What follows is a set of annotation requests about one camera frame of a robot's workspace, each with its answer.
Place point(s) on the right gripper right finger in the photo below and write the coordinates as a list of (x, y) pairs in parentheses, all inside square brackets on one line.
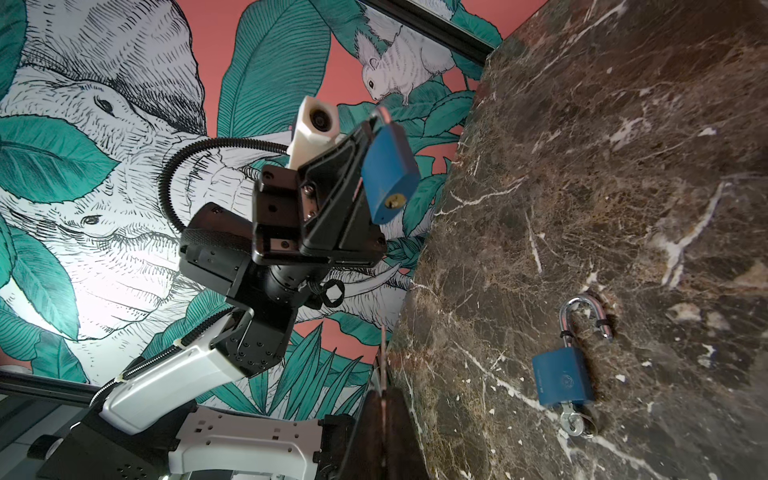
[(403, 458)]

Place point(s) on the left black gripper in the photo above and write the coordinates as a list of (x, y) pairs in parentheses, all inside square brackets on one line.
[(247, 261)]

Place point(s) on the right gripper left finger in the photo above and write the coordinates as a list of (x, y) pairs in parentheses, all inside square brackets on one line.
[(364, 458)]

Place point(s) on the blue padlock front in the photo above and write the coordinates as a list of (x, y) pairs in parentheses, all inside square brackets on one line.
[(389, 172)]

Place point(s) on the blue padlock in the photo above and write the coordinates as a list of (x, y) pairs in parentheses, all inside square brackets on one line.
[(561, 376), (389, 172)]

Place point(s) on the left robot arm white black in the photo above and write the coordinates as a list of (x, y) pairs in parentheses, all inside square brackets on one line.
[(147, 424)]

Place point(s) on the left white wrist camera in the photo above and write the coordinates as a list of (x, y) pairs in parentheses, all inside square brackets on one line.
[(316, 130)]

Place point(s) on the left black frame post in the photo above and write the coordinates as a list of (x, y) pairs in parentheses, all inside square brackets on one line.
[(434, 28)]

